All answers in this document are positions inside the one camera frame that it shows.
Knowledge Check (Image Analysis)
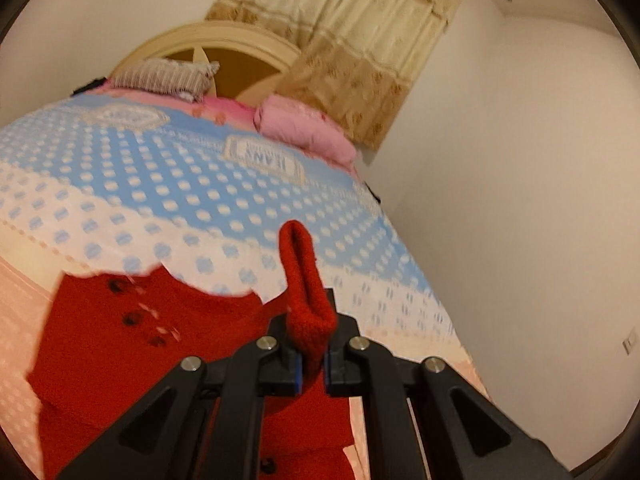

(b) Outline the dotted blue pink bedspread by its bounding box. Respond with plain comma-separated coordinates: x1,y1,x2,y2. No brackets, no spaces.
0,84,490,480

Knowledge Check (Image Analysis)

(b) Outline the red knit cardigan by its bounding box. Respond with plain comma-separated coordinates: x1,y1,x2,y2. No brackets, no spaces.
25,220,357,480

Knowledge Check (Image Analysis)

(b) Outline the striped pillow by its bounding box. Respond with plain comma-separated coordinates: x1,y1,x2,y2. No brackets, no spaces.
107,57,221,102

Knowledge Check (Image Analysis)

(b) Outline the cream wooden headboard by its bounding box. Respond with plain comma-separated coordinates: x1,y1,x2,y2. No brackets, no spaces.
107,21,302,106

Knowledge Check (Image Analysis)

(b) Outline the beige patterned curtain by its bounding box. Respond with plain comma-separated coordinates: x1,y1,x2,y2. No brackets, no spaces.
205,0,477,151

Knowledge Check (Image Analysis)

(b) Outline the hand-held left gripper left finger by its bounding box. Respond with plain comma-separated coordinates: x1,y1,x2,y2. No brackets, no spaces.
57,314,303,480

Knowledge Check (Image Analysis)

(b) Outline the pink pillow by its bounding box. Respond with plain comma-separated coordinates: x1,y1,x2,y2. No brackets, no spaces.
253,93,359,169

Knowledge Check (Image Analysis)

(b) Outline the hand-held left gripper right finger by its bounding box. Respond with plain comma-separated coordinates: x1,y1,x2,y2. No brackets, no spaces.
322,287,572,480

